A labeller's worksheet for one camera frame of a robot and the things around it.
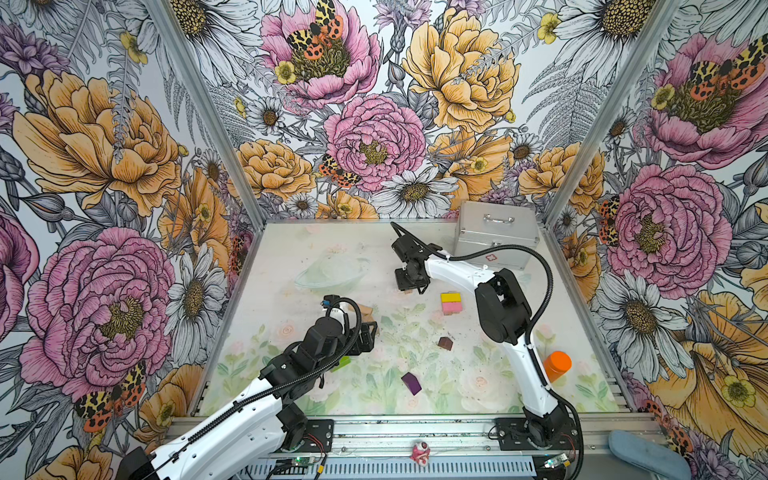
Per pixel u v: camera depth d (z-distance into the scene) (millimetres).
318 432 748
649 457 690
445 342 879
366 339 701
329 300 693
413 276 875
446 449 743
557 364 762
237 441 481
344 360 834
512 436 741
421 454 685
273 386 524
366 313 948
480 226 1018
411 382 822
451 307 900
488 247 644
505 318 595
